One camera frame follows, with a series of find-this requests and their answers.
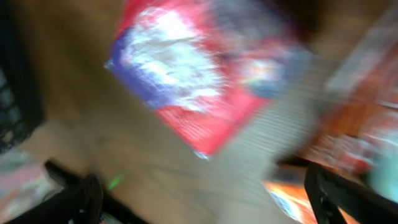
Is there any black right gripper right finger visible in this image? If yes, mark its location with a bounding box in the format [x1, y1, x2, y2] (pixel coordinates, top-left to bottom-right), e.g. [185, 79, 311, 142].
[304, 164, 397, 224]

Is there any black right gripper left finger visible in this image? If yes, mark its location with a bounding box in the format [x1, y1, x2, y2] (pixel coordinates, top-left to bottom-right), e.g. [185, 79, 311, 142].
[7, 160, 146, 224]

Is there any small orange snack pack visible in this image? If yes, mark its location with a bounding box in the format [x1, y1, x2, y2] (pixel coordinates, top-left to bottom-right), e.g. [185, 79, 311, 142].
[262, 180, 361, 224]

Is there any orange brown chocolate bar wrapper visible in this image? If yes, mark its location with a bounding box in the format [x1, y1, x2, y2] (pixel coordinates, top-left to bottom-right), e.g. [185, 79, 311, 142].
[299, 4, 397, 175]

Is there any red purple snack bag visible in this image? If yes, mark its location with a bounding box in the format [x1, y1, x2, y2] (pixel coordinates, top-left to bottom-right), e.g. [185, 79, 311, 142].
[106, 0, 311, 159]

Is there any teal snack packet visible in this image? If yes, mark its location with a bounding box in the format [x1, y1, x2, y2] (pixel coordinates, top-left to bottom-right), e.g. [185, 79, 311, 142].
[369, 153, 397, 203]

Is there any grey plastic mesh basket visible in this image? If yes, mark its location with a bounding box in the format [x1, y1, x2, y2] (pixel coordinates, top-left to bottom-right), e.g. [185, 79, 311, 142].
[1, 1, 44, 154]

